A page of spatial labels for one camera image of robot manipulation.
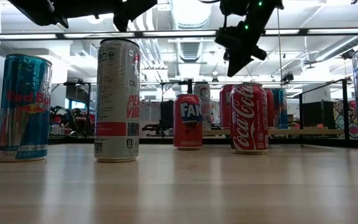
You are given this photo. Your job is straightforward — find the overhead frame beam with lights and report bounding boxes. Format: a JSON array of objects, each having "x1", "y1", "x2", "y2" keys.
[{"x1": 0, "y1": 28, "x2": 358, "y2": 40}]

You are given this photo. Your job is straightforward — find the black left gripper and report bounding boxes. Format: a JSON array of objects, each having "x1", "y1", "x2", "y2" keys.
[{"x1": 56, "y1": 0, "x2": 158, "y2": 32}]

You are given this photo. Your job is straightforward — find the black monitor on stand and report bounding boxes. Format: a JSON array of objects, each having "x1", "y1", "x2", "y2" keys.
[{"x1": 50, "y1": 79, "x2": 92, "y2": 103}]

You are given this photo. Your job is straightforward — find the person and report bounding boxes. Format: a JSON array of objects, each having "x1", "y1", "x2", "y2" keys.
[{"x1": 63, "y1": 108, "x2": 94, "y2": 137}]

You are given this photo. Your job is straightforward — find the red Fanta strawberry can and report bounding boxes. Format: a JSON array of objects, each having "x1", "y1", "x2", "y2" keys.
[
  {"x1": 172, "y1": 93, "x2": 203, "y2": 151},
  {"x1": 218, "y1": 83, "x2": 234, "y2": 129}
]

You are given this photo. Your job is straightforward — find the colourful poster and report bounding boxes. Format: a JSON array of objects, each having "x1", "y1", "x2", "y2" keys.
[{"x1": 333, "y1": 99, "x2": 358, "y2": 140}]

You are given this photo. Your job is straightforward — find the black partition panel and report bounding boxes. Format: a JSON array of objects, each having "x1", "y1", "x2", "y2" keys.
[{"x1": 301, "y1": 101, "x2": 335, "y2": 130}]

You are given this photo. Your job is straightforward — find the red Coca-Cola can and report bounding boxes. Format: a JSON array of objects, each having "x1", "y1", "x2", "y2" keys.
[{"x1": 229, "y1": 82, "x2": 270, "y2": 156}]

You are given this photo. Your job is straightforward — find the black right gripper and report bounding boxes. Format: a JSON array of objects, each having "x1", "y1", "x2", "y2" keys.
[{"x1": 215, "y1": 23, "x2": 267, "y2": 78}]

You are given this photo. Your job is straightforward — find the white Celsius can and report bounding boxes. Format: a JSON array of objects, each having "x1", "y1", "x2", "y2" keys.
[
  {"x1": 93, "y1": 37, "x2": 141, "y2": 163},
  {"x1": 193, "y1": 82, "x2": 213, "y2": 131}
]

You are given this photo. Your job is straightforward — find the black ceiling camera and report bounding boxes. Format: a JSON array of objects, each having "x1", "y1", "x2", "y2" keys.
[{"x1": 281, "y1": 72, "x2": 294, "y2": 85}]

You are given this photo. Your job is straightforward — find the black aluminium table frame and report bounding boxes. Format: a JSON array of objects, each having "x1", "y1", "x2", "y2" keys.
[{"x1": 0, "y1": 136, "x2": 358, "y2": 150}]

